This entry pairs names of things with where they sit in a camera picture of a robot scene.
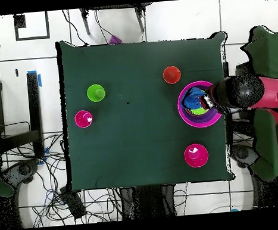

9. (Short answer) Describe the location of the green bowl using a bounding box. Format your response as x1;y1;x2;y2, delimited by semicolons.
188;106;211;117

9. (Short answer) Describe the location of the dark blue bowl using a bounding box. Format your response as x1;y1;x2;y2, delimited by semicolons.
179;85;210;111

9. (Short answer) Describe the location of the large pink bowl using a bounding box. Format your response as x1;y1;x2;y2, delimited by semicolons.
175;78;224;130

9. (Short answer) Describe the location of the orange cup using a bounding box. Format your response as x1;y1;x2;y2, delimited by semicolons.
161;65;183;86

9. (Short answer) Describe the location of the small pinkish red bowl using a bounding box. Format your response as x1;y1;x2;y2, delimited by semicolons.
183;142;210;169

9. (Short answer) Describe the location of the black metal stand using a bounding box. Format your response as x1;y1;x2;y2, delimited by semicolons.
0;70;48;161
227;60;260;137

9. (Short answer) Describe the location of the dark green tablecloth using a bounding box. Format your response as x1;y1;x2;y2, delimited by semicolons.
55;27;238;193

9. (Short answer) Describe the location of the small purple object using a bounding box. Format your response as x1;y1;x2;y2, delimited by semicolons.
108;34;123;46

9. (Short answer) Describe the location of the green cup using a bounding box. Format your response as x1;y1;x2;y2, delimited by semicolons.
86;83;107;104

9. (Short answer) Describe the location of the pinkish red cup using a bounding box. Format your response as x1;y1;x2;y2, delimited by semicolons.
73;109;95;130

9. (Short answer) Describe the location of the black power brick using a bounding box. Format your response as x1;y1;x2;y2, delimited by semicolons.
59;185;88;222

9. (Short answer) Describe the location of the dark grey pedestal leg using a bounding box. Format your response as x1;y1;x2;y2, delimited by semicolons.
229;142;261;170
0;157;42;187

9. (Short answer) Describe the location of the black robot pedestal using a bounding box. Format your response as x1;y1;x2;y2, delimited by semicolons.
118;184;179;221

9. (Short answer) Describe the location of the black camera tripod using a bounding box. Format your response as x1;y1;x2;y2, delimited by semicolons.
79;2;155;38

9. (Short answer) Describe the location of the tangle of cables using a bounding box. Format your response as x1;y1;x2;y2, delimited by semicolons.
0;127;124;230

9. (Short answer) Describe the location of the black square frame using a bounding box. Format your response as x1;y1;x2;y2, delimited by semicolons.
13;11;51;42

